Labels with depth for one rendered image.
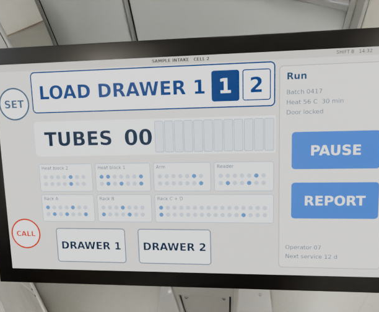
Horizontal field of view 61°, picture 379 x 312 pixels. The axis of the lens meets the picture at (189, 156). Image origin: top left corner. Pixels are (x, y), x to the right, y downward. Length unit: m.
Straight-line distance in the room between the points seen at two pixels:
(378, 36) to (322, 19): 0.61
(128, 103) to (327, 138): 0.24
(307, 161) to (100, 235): 0.27
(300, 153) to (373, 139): 0.08
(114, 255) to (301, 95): 0.30
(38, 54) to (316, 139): 0.35
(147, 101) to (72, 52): 0.11
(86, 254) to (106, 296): 1.09
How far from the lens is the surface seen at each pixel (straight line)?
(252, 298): 1.42
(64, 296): 1.61
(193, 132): 0.38
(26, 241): 0.49
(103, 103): 0.41
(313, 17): 1.04
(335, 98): 0.40
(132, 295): 1.51
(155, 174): 0.40
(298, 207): 0.41
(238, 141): 0.38
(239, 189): 0.39
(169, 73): 0.39
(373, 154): 0.42
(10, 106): 0.47
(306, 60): 0.40
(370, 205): 0.43
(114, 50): 0.41
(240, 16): 1.17
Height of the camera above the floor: 1.37
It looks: 46 degrees down
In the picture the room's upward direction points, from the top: 7 degrees counter-clockwise
